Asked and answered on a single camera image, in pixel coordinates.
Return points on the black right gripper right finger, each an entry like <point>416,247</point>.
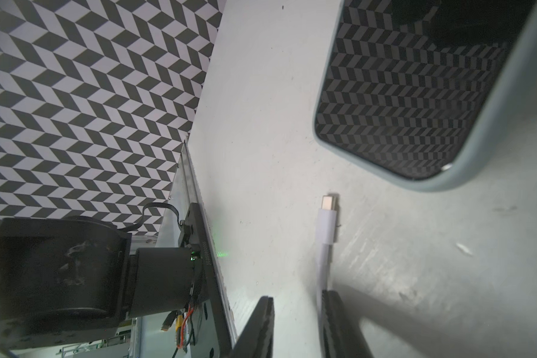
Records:
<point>340,336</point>

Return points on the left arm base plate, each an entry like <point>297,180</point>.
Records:
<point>205,330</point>

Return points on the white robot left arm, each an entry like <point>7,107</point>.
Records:
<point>66,281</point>

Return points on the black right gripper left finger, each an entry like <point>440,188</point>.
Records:
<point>257,338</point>

